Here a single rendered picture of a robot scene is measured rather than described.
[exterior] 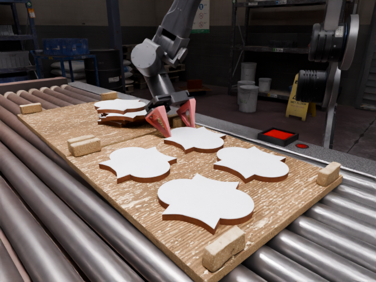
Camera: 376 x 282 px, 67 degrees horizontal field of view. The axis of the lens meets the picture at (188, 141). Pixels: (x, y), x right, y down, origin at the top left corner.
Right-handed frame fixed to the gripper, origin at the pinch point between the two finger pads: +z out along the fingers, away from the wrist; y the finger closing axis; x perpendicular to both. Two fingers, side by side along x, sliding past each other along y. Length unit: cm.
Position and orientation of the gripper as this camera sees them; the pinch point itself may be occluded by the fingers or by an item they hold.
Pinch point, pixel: (181, 131)
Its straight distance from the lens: 69.1
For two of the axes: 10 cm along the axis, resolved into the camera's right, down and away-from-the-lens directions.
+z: 4.1, 9.1, -1.2
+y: 7.5, -2.5, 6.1
